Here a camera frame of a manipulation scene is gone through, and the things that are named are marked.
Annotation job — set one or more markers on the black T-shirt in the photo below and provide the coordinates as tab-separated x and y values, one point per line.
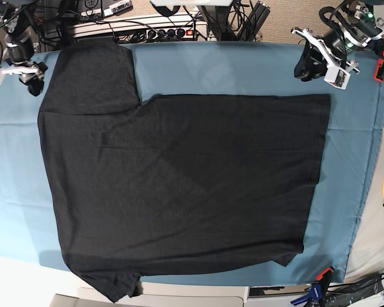
184	184

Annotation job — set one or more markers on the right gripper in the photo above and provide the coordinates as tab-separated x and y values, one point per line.
29	72

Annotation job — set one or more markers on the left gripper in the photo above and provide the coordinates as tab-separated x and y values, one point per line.
316	57

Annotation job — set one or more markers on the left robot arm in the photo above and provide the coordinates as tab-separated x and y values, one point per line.
354	26

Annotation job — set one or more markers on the blue table cloth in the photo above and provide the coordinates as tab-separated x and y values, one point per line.
27	223

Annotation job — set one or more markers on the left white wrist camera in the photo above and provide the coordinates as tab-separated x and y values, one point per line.
337	77

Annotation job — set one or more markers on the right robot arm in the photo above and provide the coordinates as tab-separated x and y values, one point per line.
17	49

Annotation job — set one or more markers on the black plastic bag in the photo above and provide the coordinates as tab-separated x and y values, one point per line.
346	296

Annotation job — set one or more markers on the blue orange clamp bottom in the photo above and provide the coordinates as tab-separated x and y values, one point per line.
317	292

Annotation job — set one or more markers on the white power strip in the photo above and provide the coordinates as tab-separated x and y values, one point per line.
164	35

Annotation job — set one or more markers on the orange black clamp top right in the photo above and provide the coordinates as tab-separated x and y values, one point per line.
379	70

